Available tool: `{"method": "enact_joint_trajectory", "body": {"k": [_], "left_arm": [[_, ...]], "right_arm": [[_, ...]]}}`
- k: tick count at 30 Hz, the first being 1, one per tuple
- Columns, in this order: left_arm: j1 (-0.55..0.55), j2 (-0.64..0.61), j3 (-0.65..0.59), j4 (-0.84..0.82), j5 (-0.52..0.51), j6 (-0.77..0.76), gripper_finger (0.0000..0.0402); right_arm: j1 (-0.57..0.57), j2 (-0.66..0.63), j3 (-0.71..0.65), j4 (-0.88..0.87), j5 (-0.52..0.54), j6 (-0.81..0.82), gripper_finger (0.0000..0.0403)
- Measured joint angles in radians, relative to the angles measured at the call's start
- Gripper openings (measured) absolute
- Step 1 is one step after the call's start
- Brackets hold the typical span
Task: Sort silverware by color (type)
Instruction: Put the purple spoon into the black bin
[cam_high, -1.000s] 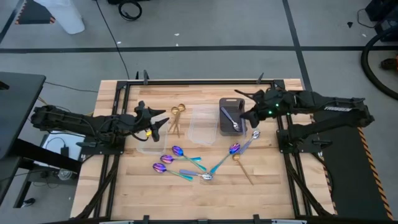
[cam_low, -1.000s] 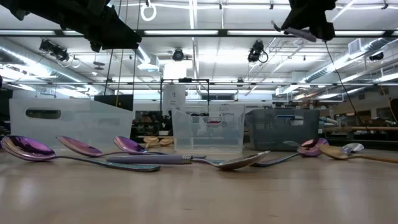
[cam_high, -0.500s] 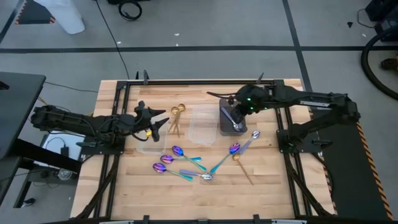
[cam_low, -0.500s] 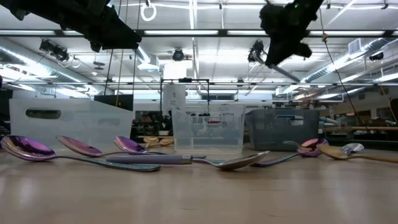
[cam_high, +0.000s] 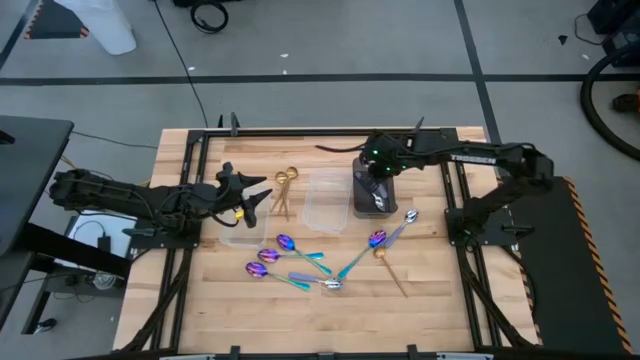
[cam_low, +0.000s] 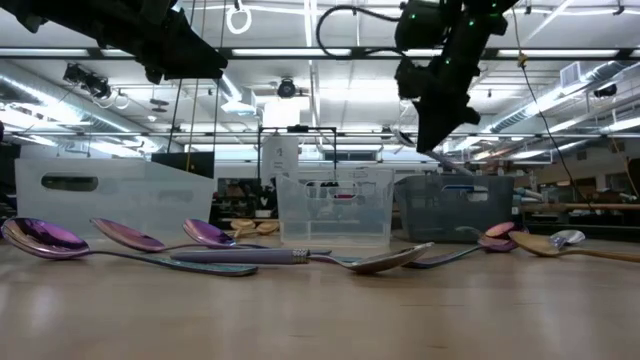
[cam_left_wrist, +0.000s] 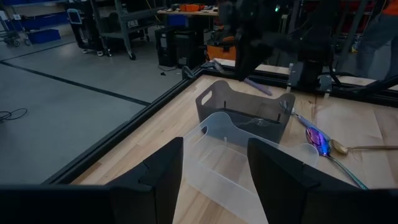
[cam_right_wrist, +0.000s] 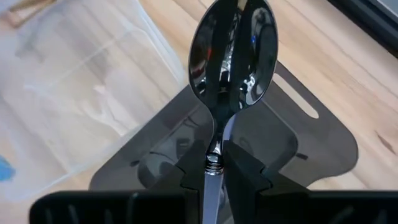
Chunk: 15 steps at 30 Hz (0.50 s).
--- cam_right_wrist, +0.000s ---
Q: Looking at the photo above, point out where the clear plastic bin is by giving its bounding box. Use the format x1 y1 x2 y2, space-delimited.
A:
0 0 187 200

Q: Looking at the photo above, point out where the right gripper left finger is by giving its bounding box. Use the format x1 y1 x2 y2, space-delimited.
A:
29 139 208 224

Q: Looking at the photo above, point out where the silver spoon lavender handle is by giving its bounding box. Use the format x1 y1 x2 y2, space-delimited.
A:
188 0 279 224

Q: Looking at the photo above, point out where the iridescent spoon teal handle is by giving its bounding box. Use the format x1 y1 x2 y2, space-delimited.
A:
0 154 16 182

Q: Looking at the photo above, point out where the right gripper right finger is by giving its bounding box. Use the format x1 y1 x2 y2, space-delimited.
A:
223 140 398 224

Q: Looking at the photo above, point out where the dark grey plastic bin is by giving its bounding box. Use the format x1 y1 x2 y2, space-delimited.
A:
88 60 359 192

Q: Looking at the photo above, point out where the black aluminium rig frame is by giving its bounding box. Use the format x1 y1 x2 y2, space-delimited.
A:
326 0 398 60

